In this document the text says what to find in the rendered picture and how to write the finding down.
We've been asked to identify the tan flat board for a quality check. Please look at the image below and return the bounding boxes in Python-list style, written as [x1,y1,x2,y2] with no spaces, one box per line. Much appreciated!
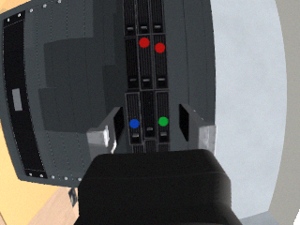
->
[0,0,59,225]

